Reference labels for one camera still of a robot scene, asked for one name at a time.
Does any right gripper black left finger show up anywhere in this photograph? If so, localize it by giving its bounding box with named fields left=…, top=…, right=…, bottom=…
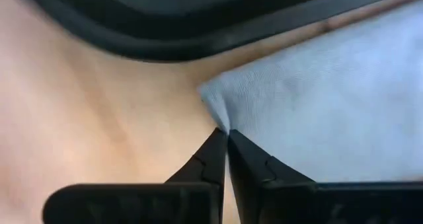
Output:
left=42, top=127, right=229, bottom=224

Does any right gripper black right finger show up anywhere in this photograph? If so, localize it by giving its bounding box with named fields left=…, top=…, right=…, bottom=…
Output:
left=227, top=129, right=423, bottom=224

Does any grey cloth napkin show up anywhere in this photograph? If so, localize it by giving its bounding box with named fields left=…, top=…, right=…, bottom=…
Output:
left=197, top=0, right=423, bottom=184

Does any black rectangular serving tray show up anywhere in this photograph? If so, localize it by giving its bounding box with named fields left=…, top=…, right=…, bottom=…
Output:
left=18, top=0, right=423, bottom=63

